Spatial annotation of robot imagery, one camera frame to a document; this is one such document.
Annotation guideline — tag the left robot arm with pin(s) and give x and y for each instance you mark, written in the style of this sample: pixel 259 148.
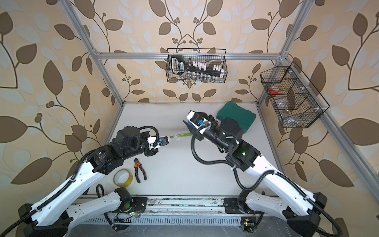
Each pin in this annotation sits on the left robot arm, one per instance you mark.
pixel 55 214

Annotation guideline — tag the yellow tape roll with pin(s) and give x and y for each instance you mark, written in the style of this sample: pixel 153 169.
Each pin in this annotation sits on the yellow tape roll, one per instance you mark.
pixel 123 178

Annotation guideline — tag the black wire basket wall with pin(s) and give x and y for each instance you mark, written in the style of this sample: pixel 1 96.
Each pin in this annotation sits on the black wire basket wall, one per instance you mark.
pixel 212 56
pixel 310 104

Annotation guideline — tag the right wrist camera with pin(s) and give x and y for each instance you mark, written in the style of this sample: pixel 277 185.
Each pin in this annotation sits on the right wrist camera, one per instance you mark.
pixel 197 119

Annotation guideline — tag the black wire basket right wall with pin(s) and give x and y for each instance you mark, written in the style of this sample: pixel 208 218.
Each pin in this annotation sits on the black wire basket right wall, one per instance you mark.
pixel 310 104

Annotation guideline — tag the green plastic tool case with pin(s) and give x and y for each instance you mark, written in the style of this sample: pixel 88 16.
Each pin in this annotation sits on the green plastic tool case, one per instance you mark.
pixel 243 117

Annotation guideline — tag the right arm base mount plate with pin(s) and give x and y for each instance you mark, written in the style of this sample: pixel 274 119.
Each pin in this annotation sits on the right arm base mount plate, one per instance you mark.
pixel 235 206

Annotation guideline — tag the black socket set holder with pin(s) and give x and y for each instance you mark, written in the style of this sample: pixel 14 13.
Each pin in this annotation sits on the black socket set holder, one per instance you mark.
pixel 180 65

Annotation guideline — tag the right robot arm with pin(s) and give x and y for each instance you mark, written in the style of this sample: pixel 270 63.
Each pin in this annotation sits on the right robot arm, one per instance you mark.
pixel 265 188

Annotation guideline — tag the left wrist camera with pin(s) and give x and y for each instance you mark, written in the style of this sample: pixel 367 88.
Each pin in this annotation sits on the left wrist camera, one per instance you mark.
pixel 156 143

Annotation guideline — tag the clear plastic bag in basket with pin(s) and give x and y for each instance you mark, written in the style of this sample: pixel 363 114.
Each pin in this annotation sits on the clear plastic bag in basket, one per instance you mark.
pixel 286 109

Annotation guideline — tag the red small object in basket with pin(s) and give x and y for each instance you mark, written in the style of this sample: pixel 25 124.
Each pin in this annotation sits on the red small object in basket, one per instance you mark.
pixel 274 90

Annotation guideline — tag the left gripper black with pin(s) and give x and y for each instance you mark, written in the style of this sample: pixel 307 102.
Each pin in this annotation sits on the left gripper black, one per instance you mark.
pixel 145 134

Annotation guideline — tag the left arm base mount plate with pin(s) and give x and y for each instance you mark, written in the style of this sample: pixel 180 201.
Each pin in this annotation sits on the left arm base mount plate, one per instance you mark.
pixel 135 204

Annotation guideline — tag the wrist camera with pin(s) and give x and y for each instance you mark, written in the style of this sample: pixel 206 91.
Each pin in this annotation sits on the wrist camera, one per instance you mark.
pixel 156 143
pixel 197 119

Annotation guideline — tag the black wire basket back wall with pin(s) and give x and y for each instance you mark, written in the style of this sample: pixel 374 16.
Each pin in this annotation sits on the black wire basket back wall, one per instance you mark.
pixel 212 56

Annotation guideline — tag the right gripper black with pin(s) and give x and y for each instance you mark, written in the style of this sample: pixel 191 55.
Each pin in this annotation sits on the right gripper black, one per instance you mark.
pixel 200 135

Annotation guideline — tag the pink flower bouquet green stems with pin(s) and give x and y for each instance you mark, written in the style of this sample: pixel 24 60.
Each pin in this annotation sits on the pink flower bouquet green stems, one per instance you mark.
pixel 181 135

